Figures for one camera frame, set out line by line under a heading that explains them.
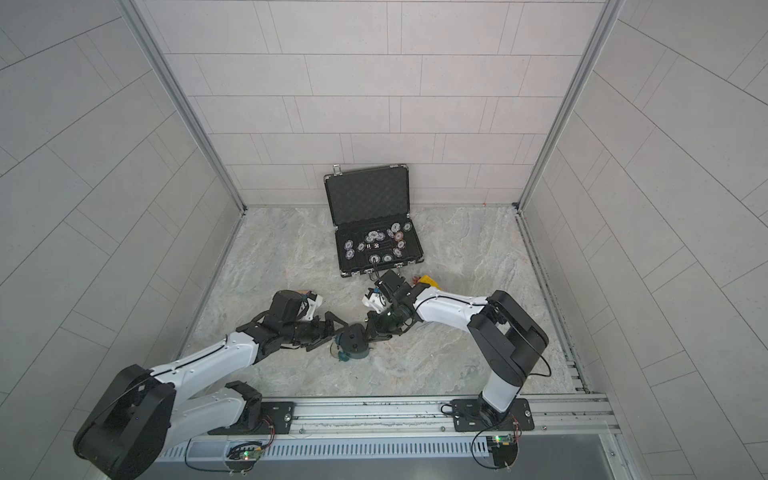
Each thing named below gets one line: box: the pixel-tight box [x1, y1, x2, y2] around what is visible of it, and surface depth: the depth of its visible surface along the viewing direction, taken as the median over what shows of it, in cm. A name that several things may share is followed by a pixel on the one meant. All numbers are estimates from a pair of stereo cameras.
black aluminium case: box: [324, 164, 424, 277], surface depth 104 cm
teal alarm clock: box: [335, 323, 372, 362], surface depth 80 cm
